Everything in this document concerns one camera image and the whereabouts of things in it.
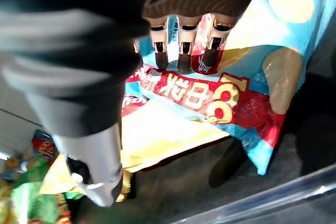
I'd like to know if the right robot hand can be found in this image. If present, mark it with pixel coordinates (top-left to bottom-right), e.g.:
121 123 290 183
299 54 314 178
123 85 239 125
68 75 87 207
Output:
0 0 271 208

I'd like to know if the light blue chip bag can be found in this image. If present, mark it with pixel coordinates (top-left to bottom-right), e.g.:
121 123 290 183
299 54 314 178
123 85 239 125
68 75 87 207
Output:
121 0 336 176

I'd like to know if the clear plastic basket rim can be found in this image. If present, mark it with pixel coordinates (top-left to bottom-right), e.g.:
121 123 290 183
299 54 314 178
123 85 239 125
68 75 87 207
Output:
173 165 336 224

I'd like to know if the red and orange snack bag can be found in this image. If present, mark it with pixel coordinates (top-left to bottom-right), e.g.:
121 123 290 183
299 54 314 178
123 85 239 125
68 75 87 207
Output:
30 129 59 162

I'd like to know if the yellow snack bag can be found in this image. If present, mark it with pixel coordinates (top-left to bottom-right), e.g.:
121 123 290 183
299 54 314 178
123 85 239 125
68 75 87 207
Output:
39 97 232 203

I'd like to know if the green snack bag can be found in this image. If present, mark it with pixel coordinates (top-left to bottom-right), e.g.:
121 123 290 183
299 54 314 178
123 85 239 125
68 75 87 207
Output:
10 155 69 224

